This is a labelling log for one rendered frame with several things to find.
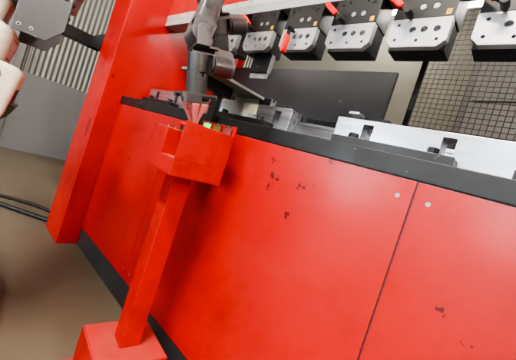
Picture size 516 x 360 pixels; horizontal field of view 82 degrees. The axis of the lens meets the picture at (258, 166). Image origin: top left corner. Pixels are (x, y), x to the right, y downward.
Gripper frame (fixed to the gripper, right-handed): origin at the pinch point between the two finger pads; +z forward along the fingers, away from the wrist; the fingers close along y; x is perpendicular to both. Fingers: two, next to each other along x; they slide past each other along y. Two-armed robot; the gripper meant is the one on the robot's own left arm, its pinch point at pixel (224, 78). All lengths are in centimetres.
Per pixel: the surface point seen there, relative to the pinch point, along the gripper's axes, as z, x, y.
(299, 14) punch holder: -19.7, -23.5, -16.9
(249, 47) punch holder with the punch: -9.7, -17.3, 4.0
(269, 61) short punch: -4.5, -18.4, -6.1
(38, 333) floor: 73, 77, 15
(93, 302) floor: 83, 58, 28
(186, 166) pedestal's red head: 18.1, 34.3, -23.0
